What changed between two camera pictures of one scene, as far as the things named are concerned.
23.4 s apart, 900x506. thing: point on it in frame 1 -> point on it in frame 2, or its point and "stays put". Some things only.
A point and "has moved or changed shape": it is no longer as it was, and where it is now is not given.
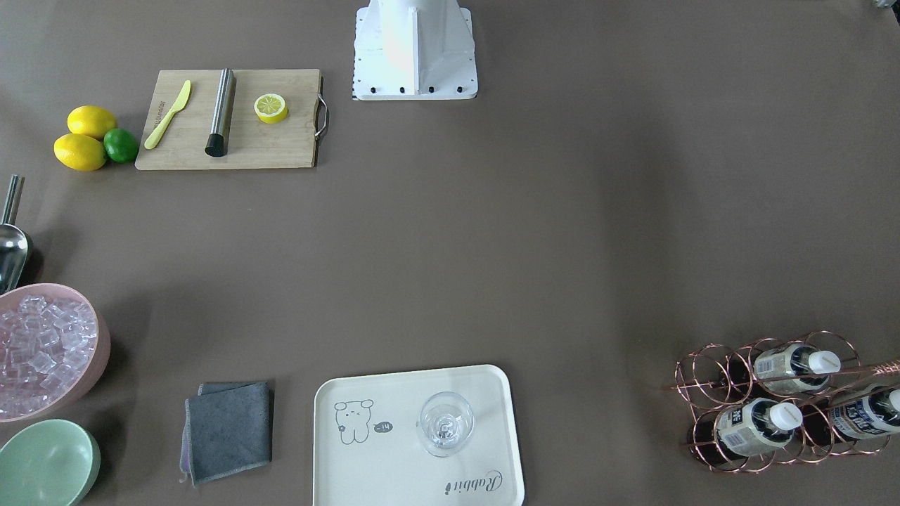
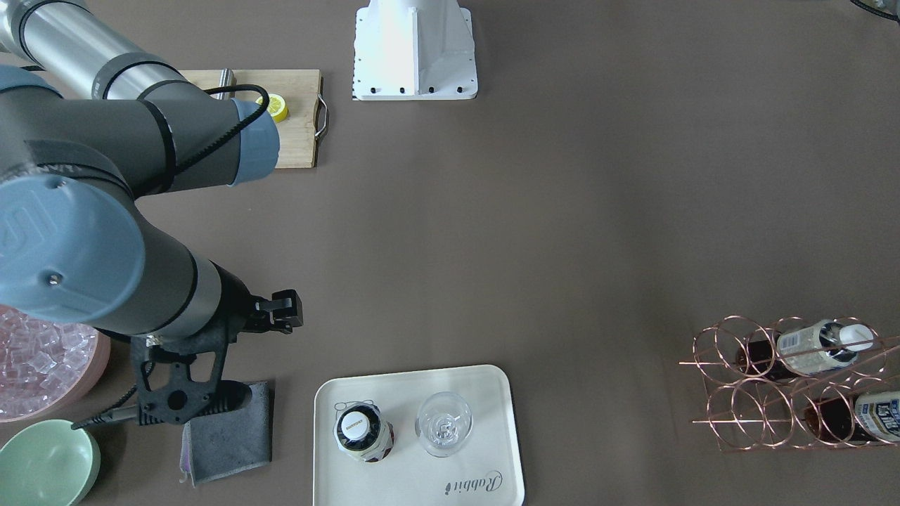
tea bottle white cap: x=728 y=437 -> x=355 y=425
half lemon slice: x=271 y=108 stays put
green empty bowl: x=48 y=462 stays put
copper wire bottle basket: x=772 y=403 has moved or changed shape
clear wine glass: x=446 y=422 stays put
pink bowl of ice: x=55 y=348 stays put
